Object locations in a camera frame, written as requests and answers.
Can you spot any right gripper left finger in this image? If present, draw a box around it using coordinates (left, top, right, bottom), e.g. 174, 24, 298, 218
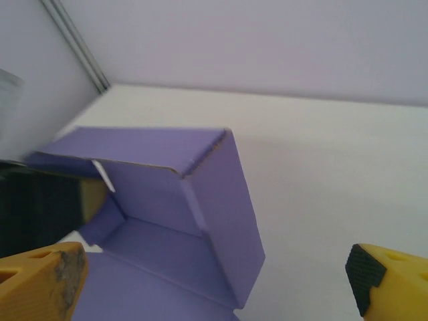
0, 241, 90, 321

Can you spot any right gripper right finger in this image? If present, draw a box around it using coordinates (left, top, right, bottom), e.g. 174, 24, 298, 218
345, 243, 428, 318

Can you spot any purple cardboard box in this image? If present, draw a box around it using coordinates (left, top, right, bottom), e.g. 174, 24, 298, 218
25, 125, 267, 321

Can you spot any aluminium left corner post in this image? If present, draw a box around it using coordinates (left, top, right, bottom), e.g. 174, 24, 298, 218
40, 0, 112, 94

